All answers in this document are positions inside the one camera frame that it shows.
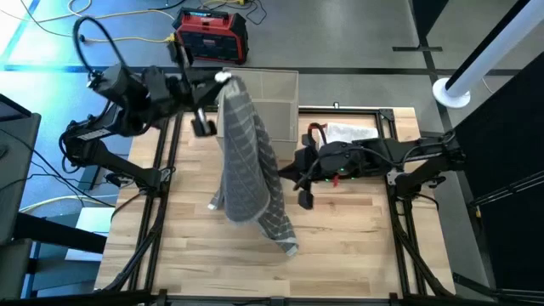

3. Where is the white floor cable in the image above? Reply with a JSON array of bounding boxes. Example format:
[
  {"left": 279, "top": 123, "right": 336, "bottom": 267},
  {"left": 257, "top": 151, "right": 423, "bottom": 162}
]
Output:
[{"left": 19, "top": 193, "right": 120, "bottom": 213}]

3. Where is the beige fabric storage box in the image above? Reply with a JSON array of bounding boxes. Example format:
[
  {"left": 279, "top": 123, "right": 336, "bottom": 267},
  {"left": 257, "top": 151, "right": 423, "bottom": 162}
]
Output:
[{"left": 216, "top": 66, "right": 300, "bottom": 161}]

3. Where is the black aluminium table frame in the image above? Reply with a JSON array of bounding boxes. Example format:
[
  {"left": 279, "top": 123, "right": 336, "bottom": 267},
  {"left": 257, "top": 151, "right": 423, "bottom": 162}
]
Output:
[{"left": 95, "top": 101, "right": 458, "bottom": 306}]

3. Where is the white tower fan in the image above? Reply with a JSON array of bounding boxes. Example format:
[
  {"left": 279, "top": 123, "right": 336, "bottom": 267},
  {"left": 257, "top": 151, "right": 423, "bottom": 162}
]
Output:
[{"left": 432, "top": 0, "right": 544, "bottom": 110}]

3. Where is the black floor stand base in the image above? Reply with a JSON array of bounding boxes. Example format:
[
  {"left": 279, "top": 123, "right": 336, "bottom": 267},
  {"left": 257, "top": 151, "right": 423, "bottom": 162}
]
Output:
[{"left": 391, "top": 0, "right": 443, "bottom": 53}]

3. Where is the long yellow extension cable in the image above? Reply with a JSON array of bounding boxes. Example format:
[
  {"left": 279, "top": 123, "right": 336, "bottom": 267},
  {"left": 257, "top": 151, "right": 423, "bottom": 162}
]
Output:
[{"left": 0, "top": 0, "right": 178, "bottom": 46}]

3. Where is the black side desk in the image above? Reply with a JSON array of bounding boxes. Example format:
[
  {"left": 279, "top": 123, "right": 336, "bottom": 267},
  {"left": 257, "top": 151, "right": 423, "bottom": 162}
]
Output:
[{"left": 0, "top": 93, "right": 43, "bottom": 298}]

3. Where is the white floor box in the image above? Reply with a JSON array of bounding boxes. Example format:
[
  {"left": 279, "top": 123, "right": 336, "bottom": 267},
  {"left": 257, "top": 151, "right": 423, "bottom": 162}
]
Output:
[{"left": 65, "top": 207, "right": 116, "bottom": 263}]

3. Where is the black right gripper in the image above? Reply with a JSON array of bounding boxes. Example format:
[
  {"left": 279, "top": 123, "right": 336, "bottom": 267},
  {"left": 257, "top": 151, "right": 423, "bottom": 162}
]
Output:
[{"left": 278, "top": 133, "right": 366, "bottom": 210}]

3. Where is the grey checked towel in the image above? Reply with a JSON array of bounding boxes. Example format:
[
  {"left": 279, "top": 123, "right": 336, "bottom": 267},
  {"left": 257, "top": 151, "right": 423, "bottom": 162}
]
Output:
[{"left": 207, "top": 71, "right": 300, "bottom": 258}]

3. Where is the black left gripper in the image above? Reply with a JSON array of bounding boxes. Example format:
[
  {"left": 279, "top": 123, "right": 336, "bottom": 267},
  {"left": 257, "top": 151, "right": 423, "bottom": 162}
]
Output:
[{"left": 167, "top": 40, "right": 229, "bottom": 138}]

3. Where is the short yellow cable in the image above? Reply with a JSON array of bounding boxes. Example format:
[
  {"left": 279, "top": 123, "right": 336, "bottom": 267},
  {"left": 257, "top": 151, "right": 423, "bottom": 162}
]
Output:
[{"left": 199, "top": 0, "right": 250, "bottom": 9}]

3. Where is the red black power station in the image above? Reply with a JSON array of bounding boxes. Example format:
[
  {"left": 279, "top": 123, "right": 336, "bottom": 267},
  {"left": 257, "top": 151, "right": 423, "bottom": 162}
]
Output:
[{"left": 172, "top": 7, "right": 250, "bottom": 65}]

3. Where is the white towel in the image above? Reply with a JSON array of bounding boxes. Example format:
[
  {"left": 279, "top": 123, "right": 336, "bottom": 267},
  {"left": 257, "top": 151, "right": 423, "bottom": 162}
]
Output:
[{"left": 325, "top": 122, "right": 380, "bottom": 145}]

